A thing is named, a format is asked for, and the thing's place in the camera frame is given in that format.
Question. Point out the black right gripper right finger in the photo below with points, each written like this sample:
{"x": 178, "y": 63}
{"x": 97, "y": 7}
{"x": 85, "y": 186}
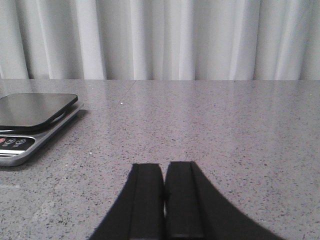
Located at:
{"x": 196, "y": 210}

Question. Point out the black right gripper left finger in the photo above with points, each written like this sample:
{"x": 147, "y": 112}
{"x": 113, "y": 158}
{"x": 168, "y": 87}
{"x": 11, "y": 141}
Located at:
{"x": 138, "y": 212}

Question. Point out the silver black kitchen scale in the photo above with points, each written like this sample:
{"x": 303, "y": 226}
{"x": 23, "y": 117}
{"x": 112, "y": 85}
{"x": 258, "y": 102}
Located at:
{"x": 28, "y": 120}

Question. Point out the white pleated curtain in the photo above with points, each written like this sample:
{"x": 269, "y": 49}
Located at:
{"x": 160, "y": 39}

